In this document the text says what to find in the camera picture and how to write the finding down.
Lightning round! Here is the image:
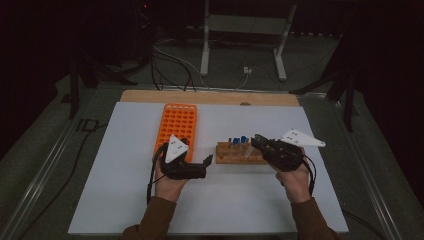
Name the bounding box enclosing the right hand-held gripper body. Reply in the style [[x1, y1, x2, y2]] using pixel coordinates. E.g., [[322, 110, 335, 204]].
[[261, 129, 327, 173]]

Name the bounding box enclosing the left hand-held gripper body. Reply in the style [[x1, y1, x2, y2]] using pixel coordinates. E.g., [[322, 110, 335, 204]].
[[159, 134, 208, 181]]

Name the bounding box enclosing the clear test tube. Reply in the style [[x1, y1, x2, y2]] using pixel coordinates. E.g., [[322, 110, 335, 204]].
[[244, 144, 257, 160]]

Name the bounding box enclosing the orange test tube rack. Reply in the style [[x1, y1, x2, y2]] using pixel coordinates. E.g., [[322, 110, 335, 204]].
[[153, 103, 198, 164]]

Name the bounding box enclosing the wooden test tube rack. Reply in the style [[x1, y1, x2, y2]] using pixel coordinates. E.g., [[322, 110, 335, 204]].
[[215, 137, 268, 165]]

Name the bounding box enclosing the person's right hand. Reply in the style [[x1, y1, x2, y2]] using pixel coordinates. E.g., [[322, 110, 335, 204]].
[[275, 148, 313, 204]]

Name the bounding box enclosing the person's left hand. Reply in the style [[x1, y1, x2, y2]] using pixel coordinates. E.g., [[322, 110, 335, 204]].
[[153, 169, 191, 203]]

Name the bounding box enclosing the white board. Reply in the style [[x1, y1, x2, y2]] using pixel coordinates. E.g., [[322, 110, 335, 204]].
[[67, 101, 349, 236]]

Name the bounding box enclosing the black tripod stand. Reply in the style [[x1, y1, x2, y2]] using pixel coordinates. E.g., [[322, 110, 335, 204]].
[[289, 33, 359, 133], [68, 49, 139, 120]]

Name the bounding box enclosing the grey metal stand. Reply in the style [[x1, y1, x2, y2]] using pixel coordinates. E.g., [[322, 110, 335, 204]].
[[199, 0, 298, 82]]

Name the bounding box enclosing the dark equipment with red light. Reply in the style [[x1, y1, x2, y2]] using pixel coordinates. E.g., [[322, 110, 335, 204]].
[[133, 0, 156, 64]]

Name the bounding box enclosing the right hand-held gripper cable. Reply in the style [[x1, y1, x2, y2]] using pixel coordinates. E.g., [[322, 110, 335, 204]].
[[301, 154, 317, 197]]

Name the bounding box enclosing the hand-held gripper cable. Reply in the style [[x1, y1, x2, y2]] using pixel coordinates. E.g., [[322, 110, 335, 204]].
[[146, 143, 168, 205], [301, 154, 317, 197]]

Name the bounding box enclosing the left hand-held gripper cable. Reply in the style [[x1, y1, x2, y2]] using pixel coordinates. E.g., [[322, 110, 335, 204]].
[[146, 143, 168, 205]]

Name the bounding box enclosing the white floor cable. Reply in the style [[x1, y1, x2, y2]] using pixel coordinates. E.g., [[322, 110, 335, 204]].
[[154, 44, 251, 91]]

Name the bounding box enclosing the black floor cable bundle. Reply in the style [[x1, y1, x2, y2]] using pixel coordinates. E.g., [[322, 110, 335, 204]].
[[149, 46, 198, 92]]

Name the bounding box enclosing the metal floor rail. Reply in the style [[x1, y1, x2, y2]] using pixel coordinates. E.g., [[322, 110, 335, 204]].
[[0, 88, 98, 240], [328, 96, 406, 240]]

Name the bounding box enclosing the short black floor cable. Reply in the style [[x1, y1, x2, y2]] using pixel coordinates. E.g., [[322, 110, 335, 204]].
[[342, 209, 386, 240]]

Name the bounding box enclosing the long black floor cable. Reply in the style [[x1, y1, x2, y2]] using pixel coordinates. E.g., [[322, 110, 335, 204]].
[[16, 123, 109, 240]]

